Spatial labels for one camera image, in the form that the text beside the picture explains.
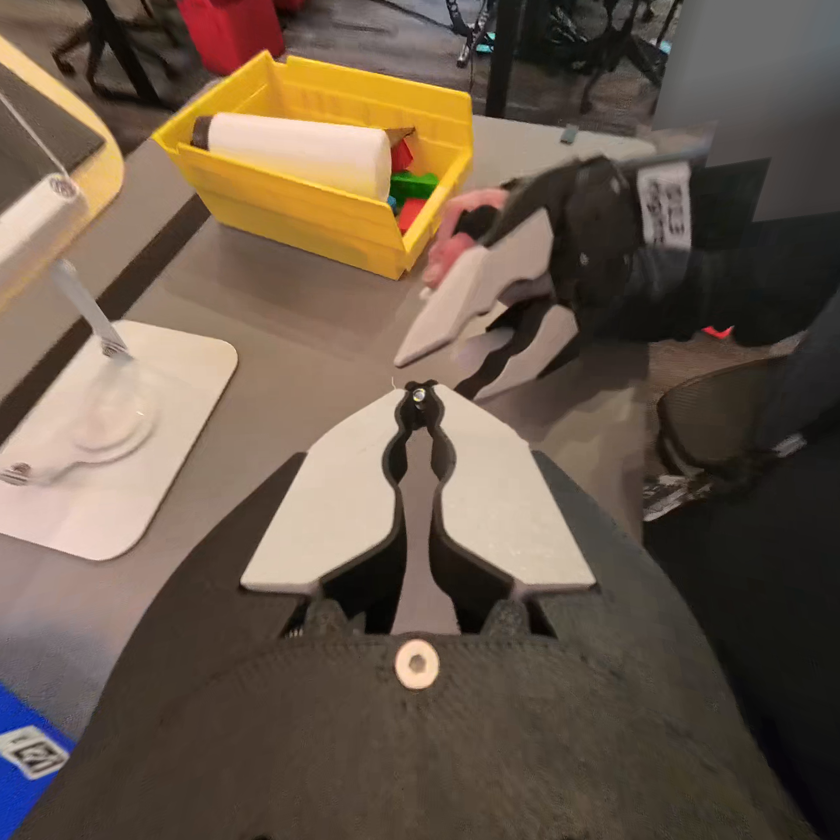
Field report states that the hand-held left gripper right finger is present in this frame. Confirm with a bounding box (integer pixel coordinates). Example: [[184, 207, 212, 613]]
[[434, 386, 599, 598]]

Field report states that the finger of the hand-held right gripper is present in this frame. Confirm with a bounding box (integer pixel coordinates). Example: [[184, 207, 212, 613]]
[[451, 300, 585, 403], [393, 208, 559, 368]]

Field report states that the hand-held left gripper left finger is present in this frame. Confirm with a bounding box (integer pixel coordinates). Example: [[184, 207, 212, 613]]
[[241, 385, 418, 598]]

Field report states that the black knob screw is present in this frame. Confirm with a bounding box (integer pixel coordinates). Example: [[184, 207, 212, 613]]
[[402, 380, 442, 434]]

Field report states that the yellow bin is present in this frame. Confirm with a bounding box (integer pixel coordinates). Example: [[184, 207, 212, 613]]
[[151, 50, 475, 280]]

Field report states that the red block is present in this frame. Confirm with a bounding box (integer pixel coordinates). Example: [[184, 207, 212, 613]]
[[394, 197, 431, 237]]

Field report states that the green block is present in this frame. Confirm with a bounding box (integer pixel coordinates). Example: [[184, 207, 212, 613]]
[[389, 168, 442, 202]]

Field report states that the black mesh chair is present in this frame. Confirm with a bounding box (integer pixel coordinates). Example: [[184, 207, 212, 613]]
[[641, 352, 840, 523]]

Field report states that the white roll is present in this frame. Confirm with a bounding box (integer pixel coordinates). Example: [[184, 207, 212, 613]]
[[191, 112, 395, 200]]

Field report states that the red bin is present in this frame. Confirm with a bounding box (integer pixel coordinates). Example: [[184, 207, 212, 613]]
[[174, 0, 287, 76]]

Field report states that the large blue bin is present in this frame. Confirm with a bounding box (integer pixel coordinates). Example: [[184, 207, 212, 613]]
[[0, 680, 73, 840]]

